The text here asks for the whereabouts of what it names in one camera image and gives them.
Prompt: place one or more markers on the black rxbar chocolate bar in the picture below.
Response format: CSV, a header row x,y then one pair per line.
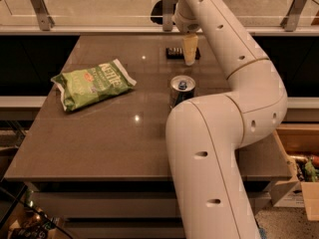
x,y
177,53

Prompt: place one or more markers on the right metal railing post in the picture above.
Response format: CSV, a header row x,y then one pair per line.
x,y
290,21

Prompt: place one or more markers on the left metal railing post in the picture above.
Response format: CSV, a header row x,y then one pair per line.
x,y
44,19

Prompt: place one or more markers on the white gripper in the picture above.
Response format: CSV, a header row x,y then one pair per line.
x,y
187,25

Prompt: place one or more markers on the middle metal railing post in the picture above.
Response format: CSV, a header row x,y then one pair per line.
x,y
167,13

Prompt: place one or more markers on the silver blue energy drink can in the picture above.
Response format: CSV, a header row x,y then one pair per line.
x,y
182,87

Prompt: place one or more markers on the glass railing panel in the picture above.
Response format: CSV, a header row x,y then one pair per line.
x,y
103,13

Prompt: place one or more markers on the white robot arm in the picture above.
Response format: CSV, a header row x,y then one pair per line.
x,y
202,134

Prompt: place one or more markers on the cardboard box with items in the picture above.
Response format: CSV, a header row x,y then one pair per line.
x,y
299,144

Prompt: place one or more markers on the grey table drawer unit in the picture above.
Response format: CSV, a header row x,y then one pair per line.
x,y
99,206

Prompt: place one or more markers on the metal railing post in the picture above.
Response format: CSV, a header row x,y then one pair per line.
x,y
167,13
44,19
290,21

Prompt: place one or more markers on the black office chair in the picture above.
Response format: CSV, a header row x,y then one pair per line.
x,y
157,12

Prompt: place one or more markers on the green kettle chips bag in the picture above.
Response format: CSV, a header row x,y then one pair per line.
x,y
81,88

